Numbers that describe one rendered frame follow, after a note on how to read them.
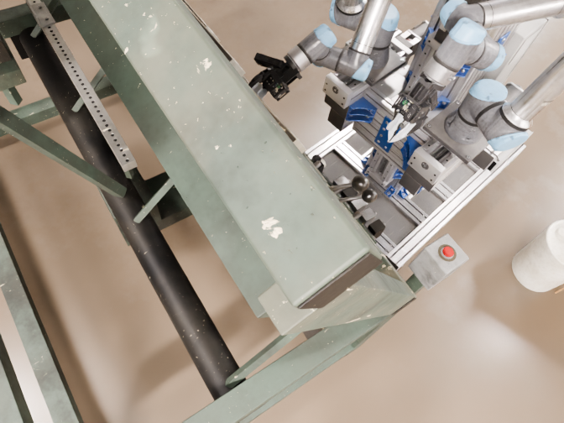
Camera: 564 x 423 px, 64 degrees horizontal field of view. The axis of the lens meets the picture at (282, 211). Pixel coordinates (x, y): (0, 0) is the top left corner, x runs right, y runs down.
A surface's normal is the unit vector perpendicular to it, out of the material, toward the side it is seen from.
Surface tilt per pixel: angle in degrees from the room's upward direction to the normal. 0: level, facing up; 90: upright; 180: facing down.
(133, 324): 0
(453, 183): 0
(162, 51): 30
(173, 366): 0
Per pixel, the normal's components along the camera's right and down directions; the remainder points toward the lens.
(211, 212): -0.34, -0.19
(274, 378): 0.09, -0.47
